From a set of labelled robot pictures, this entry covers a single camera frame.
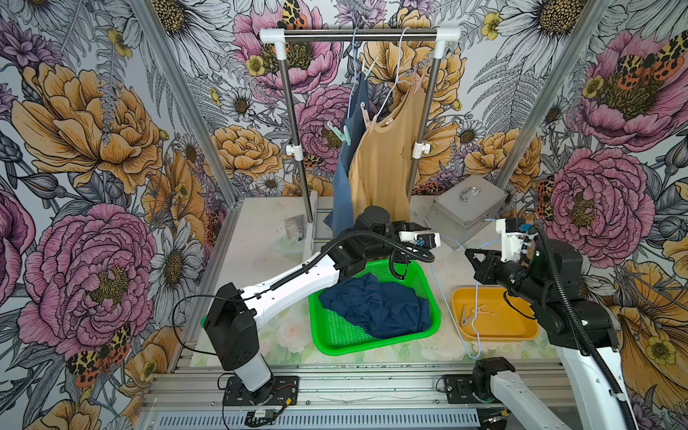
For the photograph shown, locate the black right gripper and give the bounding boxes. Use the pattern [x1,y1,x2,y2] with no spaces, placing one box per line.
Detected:
[463,249,548,305]

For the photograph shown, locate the dark blue t-shirt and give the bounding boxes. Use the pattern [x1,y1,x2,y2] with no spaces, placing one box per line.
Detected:
[319,273,433,340]

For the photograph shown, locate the tan tank top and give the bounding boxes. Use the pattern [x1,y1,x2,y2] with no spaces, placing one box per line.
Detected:
[349,89,426,221]

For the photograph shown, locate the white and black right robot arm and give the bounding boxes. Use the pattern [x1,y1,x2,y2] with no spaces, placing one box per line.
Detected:
[464,219,638,429]

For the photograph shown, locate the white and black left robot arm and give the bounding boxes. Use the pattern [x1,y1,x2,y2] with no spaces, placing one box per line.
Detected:
[202,206,441,405]

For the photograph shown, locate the blue hanger of light shirt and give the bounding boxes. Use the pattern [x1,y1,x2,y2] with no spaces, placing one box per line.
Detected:
[347,26,359,118]

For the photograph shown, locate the yellow plastic tray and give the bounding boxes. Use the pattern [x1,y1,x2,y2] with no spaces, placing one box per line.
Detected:
[450,286,540,342]

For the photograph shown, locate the silver metal case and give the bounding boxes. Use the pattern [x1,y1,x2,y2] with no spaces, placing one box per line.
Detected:
[426,176,507,250]

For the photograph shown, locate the light blue t-shirt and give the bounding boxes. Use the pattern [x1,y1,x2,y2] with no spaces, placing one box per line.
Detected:
[324,75,370,238]

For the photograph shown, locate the green perforated plastic basket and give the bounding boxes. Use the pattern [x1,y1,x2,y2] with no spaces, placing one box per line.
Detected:
[308,260,441,357]

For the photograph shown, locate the teal plastic clothespin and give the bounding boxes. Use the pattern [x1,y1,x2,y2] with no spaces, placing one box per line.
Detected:
[327,122,351,146]

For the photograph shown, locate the crumpled plastic packet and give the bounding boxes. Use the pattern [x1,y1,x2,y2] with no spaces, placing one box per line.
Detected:
[283,215,307,245]

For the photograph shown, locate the metal clothes rack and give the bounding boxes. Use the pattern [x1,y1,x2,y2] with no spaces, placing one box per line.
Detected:
[259,26,462,254]

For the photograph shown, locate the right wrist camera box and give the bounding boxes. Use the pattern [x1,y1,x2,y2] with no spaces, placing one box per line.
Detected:
[496,218,530,263]

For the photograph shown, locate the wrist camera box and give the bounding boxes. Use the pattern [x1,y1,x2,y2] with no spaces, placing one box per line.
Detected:
[496,218,530,263]
[399,230,441,249]

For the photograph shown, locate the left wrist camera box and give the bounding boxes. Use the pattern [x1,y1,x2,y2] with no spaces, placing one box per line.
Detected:
[399,230,441,249]

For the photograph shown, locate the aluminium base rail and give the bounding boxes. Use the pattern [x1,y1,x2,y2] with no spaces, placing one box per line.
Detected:
[137,364,505,429]

